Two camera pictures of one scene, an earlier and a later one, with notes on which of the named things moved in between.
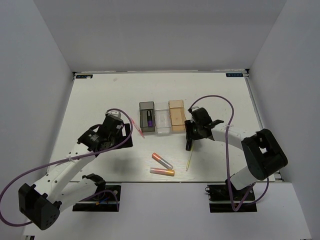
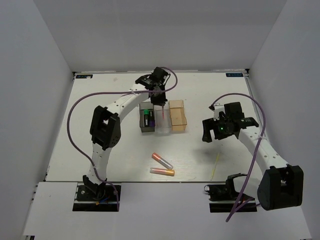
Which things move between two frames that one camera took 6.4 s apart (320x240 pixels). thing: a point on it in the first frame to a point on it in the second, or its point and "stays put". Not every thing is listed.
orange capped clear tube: [156, 156] stays put
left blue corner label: [84, 76] stays put
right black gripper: [190, 135] to [210, 124]
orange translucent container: [177, 115] stays put
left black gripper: [127, 129] to [159, 101]
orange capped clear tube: [164, 171] stays put
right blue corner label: [234, 74] stays put
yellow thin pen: [189, 159] to [212, 173]
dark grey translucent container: [144, 107] stays put
